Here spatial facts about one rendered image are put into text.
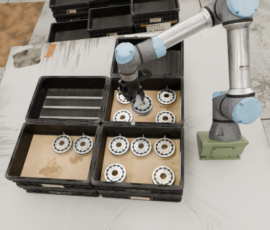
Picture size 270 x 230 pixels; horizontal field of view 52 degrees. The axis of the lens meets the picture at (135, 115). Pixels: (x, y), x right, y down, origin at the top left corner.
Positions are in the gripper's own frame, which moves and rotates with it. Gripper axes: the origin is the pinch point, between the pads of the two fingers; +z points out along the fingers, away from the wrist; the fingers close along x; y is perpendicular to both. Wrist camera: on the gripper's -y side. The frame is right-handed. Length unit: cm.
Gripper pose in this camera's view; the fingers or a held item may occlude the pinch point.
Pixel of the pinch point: (137, 100)
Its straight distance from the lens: 131.9
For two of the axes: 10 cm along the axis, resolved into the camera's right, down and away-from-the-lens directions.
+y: -6.7, 6.6, -3.4
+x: 7.3, 5.3, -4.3
